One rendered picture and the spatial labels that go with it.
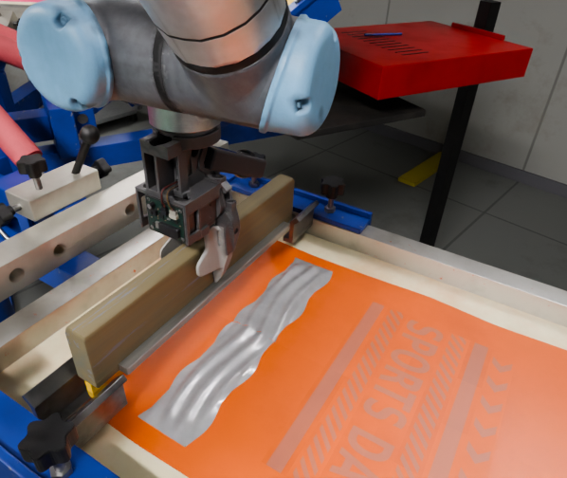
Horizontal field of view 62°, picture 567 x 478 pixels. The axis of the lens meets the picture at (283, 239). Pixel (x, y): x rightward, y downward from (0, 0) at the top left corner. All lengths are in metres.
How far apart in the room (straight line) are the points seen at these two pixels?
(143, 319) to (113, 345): 0.04
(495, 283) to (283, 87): 0.55
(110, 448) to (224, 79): 0.42
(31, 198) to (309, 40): 0.55
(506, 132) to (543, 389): 2.90
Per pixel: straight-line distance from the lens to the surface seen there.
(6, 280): 0.72
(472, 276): 0.78
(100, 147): 1.29
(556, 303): 0.78
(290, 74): 0.29
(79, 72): 0.36
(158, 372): 0.63
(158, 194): 0.51
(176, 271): 0.56
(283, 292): 0.71
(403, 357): 0.66
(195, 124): 0.48
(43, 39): 0.38
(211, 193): 0.53
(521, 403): 0.67
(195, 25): 0.26
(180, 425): 0.57
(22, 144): 0.97
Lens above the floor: 1.43
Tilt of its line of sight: 35 degrees down
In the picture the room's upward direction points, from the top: 3 degrees clockwise
